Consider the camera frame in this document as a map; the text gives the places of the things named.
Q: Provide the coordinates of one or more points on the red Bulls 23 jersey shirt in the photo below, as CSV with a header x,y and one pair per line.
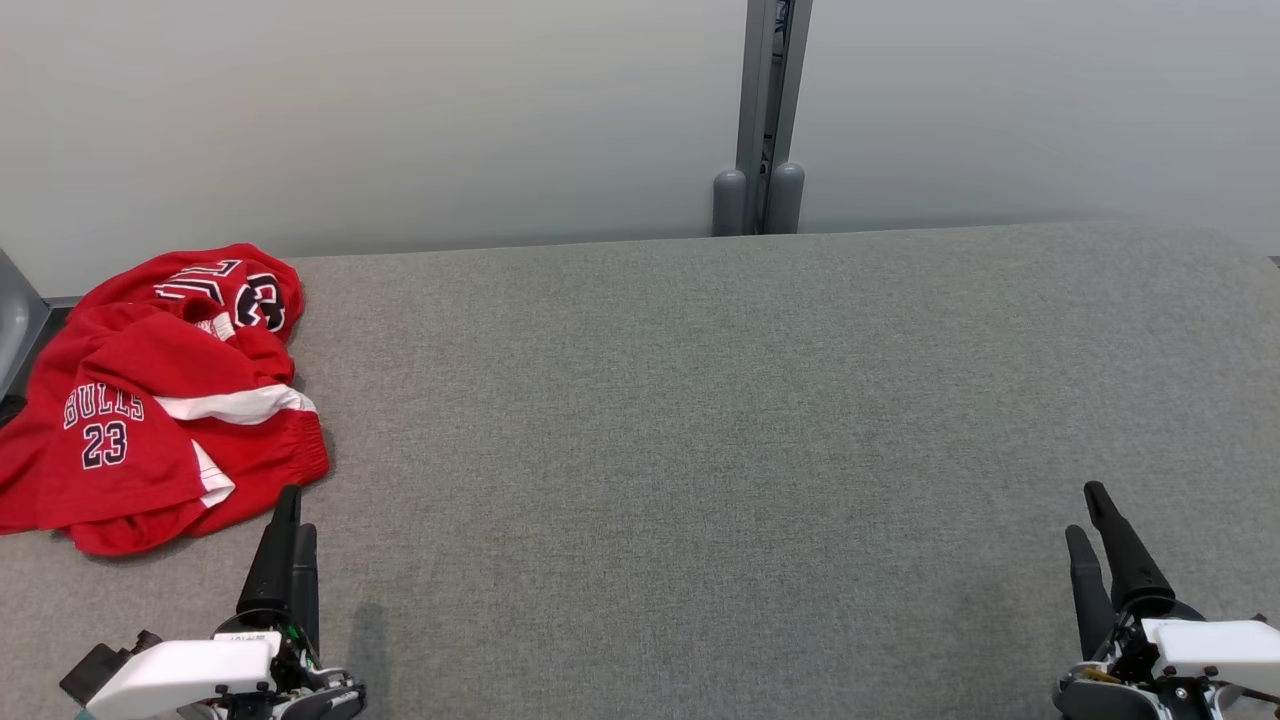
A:
x,y
190,285

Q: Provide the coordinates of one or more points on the grey metal wall post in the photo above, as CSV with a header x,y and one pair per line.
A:
x,y
768,90

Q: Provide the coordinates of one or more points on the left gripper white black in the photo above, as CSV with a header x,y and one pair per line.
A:
x,y
190,670

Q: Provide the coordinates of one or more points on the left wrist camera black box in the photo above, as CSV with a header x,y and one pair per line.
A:
x,y
95,672

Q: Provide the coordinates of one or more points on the red basketball shorts white stripe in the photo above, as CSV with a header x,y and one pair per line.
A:
x,y
150,470

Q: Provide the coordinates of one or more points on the grey cylinder bumper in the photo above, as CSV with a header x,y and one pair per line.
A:
x,y
729,205
786,200

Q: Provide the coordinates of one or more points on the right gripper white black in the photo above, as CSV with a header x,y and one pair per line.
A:
x,y
1210,650

